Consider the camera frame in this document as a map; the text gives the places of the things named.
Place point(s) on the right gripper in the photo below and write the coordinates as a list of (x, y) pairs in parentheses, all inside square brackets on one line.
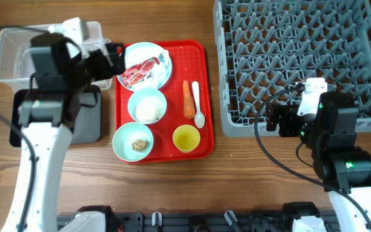
[(282, 120)]

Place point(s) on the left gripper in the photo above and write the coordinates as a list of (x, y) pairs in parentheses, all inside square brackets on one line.
[(106, 70)]

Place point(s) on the red snack wrapper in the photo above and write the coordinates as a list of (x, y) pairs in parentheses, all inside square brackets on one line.
[(139, 72)]

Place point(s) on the light blue rice bowl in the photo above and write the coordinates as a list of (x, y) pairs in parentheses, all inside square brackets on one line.
[(142, 94)]

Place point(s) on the white rice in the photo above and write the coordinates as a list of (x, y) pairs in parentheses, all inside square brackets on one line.
[(149, 110)]

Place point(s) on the light green bowl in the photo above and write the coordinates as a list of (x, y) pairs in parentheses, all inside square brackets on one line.
[(126, 135)]

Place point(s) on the brown mushroom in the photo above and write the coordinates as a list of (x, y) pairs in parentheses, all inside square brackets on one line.
[(139, 145)]

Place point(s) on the orange carrot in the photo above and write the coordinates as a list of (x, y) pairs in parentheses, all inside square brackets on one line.
[(189, 109)]

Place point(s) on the yellow cup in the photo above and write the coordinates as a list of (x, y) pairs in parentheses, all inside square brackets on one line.
[(186, 138)]

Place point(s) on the white tissue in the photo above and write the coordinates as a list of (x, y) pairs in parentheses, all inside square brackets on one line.
[(161, 73)]

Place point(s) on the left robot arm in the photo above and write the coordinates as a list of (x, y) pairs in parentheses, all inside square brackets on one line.
[(47, 115)]

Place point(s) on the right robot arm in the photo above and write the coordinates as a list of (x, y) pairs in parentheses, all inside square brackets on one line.
[(344, 169)]

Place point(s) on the grey dishwasher rack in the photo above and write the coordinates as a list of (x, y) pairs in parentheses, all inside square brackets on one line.
[(265, 47)]

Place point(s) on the large light blue plate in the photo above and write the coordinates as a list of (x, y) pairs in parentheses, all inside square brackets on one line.
[(137, 53)]

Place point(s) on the black tray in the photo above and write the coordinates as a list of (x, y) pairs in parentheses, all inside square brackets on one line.
[(87, 125)]

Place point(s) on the clear plastic bin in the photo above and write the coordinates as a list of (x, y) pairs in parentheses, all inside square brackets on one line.
[(16, 64)]

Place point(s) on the white spoon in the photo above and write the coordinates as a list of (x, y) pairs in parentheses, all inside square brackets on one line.
[(199, 117)]

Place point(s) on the red serving tray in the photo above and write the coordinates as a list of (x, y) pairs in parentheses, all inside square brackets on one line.
[(189, 64)]

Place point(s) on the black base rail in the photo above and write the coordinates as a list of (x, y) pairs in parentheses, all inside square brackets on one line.
[(256, 221)]

